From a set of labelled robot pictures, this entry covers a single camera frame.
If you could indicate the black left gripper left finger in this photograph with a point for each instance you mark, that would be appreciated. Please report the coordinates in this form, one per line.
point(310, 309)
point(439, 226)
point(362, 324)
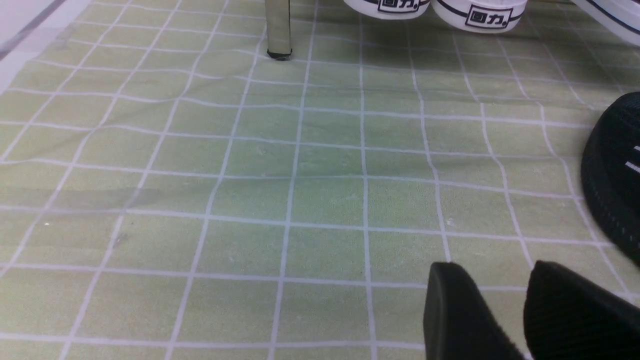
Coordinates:
point(457, 322)

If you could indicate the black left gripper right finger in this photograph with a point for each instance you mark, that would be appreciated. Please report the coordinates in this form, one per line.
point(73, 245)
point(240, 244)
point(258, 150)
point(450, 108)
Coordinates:
point(568, 317)

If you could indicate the black knit sneaker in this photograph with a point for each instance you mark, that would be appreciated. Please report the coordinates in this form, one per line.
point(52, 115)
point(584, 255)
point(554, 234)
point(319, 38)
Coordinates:
point(609, 174)

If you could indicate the navy slip-on shoe left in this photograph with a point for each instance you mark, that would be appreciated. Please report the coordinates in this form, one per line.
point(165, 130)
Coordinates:
point(621, 17)

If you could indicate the chrome metal shoe rack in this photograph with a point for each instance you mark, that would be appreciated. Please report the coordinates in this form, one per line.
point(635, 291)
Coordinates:
point(278, 26)

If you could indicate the black canvas sneaker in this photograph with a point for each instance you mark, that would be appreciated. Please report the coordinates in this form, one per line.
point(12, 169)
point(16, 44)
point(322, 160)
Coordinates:
point(480, 16)
point(389, 10)

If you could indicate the green checkered tablecloth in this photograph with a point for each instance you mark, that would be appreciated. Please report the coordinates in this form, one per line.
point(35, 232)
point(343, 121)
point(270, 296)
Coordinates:
point(169, 192)

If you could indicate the black canvas sneaker far left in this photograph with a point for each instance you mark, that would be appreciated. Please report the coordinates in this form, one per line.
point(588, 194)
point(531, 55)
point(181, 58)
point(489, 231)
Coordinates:
point(389, 10)

